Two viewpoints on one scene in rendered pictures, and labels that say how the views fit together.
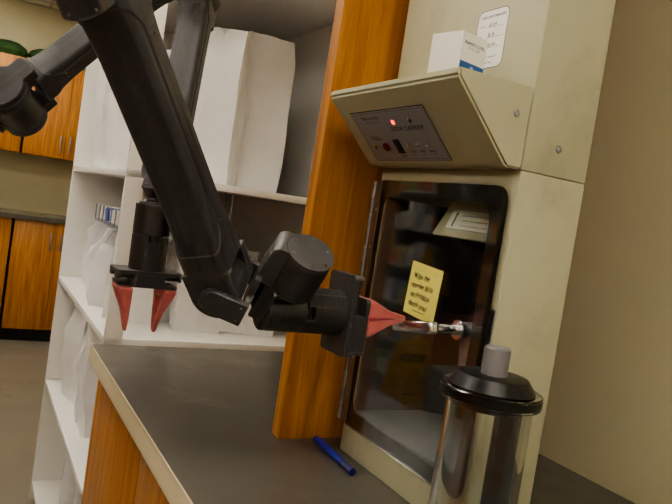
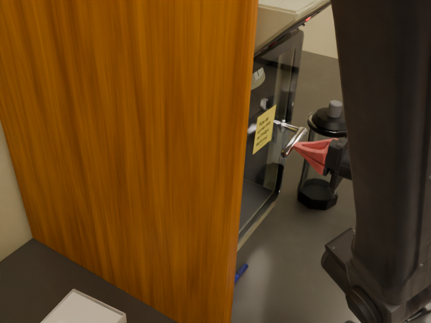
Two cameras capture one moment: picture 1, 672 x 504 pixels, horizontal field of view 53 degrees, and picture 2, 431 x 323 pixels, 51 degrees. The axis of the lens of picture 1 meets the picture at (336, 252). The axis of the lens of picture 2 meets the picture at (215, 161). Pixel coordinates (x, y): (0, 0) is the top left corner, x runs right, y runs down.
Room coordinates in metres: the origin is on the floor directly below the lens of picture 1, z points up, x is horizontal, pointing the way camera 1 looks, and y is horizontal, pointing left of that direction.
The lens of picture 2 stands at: (1.40, 0.44, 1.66)
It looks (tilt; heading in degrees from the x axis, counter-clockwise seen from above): 35 degrees down; 239
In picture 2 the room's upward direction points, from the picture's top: 2 degrees clockwise
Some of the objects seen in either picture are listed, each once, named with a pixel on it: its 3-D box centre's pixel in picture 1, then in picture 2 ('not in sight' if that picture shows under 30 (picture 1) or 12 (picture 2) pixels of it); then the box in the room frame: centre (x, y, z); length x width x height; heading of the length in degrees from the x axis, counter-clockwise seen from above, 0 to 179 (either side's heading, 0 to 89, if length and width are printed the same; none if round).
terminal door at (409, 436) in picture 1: (413, 320); (256, 152); (0.97, -0.12, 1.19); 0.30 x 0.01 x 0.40; 28
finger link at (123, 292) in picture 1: (136, 301); not in sight; (1.08, 0.30, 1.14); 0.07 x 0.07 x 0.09; 29
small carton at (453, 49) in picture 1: (456, 61); not in sight; (0.88, -0.12, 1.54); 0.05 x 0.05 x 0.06; 42
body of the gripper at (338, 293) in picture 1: (324, 311); (354, 165); (0.84, 0.00, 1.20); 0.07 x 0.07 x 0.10; 29
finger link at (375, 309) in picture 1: (371, 324); (315, 157); (0.88, -0.06, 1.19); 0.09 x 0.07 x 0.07; 119
